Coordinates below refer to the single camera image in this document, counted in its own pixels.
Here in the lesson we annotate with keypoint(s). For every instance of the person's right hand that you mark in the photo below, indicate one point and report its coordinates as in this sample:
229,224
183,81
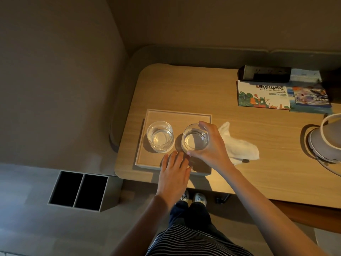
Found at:
215,151

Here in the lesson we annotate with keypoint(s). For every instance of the person's left hand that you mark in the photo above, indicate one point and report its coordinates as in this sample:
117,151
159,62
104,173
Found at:
173,175

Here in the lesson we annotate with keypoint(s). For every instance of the person's left thumb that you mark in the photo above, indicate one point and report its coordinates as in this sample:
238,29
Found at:
190,169

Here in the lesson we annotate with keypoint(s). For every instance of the person's left little finger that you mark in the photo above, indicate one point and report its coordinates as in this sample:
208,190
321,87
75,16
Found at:
164,162

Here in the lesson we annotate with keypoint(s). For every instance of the person's left middle finger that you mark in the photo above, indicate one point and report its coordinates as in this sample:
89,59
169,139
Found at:
180,159

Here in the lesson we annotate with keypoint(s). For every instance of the person's right thumb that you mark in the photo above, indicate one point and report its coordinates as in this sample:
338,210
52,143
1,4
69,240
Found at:
195,153

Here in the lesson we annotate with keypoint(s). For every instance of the clear drinking glass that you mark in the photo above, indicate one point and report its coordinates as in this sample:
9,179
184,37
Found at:
193,141
159,137

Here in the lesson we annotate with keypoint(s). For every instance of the person's right forearm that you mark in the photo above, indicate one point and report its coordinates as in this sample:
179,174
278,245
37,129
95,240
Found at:
266,210

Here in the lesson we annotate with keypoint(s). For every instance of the person's left forearm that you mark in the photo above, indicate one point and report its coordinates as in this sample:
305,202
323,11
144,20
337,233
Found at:
149,223

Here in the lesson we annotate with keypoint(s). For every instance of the person's white left shoe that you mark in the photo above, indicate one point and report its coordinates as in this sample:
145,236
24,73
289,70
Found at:
185,196

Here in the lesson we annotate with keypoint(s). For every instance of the person's white shoe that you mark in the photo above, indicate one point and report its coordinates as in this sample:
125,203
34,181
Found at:
199,199
185,196

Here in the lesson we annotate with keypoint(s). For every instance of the person's white right shoe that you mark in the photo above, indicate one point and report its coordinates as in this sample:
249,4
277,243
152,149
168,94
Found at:
199,199

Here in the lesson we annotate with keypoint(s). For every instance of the black chair leg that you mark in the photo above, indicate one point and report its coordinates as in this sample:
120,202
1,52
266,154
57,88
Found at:
223,198

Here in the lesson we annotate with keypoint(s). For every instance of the person's dark trousers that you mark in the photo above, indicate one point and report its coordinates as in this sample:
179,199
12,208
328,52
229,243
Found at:
191,214

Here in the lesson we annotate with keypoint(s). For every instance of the light wooden tray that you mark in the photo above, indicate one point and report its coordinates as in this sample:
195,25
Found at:
159,115

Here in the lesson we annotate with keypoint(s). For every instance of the white crumpled cloth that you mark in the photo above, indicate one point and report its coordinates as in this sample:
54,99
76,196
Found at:
243,149

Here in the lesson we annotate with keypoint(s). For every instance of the person's striped shirt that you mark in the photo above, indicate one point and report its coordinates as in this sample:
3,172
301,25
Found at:
197,242

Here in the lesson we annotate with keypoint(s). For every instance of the illustrated white map booklet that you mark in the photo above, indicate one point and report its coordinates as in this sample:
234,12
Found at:
261,95

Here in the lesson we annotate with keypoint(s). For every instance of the grey divided waste bin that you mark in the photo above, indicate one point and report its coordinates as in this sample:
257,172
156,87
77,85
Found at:
80,190

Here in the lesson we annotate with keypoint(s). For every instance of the black power socket box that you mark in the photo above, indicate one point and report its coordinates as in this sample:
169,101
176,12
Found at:
266,73

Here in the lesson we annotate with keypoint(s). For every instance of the blue illustrated brochure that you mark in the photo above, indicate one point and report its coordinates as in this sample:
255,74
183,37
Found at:
310,98

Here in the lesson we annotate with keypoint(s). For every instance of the white electric kettle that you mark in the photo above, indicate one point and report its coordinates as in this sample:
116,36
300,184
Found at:
325,141

